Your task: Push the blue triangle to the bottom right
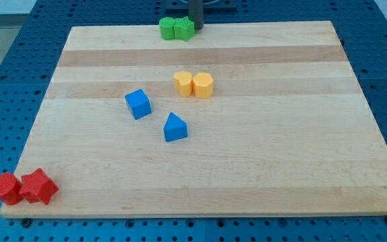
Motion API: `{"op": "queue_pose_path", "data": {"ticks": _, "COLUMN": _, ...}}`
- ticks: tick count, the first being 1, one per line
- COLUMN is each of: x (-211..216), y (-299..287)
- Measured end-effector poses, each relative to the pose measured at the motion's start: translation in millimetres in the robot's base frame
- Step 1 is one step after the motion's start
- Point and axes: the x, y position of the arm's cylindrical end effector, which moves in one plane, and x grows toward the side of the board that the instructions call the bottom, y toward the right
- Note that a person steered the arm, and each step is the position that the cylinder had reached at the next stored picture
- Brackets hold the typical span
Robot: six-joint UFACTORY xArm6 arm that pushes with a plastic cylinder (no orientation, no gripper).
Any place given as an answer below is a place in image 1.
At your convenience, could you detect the blue triangle block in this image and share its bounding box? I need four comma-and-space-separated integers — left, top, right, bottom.
163, 112, 188, 142

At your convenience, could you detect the yellow hexagon block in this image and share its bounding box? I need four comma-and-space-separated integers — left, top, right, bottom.
192, 73, 214, 99

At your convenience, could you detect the yellow heart block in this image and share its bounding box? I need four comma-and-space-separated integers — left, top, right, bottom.
173, 71, 193, 97

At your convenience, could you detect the blue cube block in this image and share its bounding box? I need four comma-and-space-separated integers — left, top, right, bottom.
125, 89, 152, 120

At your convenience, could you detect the wooden board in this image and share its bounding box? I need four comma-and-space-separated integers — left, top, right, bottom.
0, 21, 387, 219

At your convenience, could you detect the green star block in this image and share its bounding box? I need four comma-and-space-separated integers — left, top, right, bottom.
173, 16, 195, 42

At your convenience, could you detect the green cylinder block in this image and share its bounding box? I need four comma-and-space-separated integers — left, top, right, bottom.
159, 17, 176, 40

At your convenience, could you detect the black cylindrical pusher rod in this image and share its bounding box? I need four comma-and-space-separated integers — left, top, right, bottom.
187, 0, 204, 30

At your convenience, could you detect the red star block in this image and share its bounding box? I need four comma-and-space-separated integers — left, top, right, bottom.
19, 168, 59, 205

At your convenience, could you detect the red cylinder block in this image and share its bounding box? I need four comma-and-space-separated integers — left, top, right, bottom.
0, 173, 23, 206

